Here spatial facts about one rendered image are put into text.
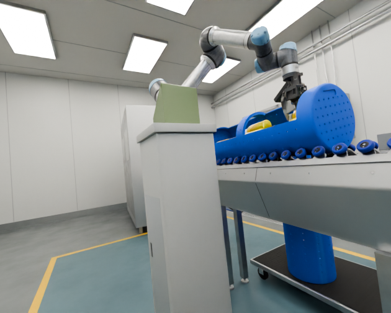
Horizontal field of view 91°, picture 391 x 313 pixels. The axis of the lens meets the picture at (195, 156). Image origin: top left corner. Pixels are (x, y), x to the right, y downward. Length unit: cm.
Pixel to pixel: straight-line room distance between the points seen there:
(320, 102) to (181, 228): 75
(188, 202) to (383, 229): 66
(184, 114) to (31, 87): 524
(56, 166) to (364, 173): 544
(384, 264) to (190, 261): 66
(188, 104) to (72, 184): 477
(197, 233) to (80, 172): 480
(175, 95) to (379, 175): 82
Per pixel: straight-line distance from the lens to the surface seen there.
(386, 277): 90
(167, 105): 95
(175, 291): 97
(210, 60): 132
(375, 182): 77
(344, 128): 100
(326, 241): 154
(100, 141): 560
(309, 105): 86
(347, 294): 158
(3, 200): 574
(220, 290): 110
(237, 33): 113
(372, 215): 82
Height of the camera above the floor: 96
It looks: 3 degrees up
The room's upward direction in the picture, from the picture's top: 6 degrees counter-clockwise
